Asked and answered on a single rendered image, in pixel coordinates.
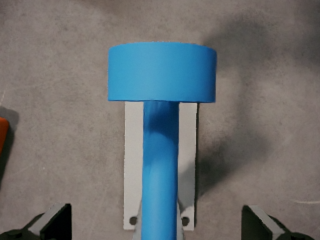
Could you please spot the grey cradle stand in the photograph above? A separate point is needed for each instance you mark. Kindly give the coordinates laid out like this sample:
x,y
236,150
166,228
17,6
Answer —
x,y
133,168

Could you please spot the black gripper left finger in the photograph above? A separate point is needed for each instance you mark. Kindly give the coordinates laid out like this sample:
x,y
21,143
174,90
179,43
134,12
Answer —
x,y
55,224

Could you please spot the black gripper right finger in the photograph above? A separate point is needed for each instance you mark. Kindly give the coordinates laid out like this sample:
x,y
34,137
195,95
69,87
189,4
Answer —
x,y
257,225

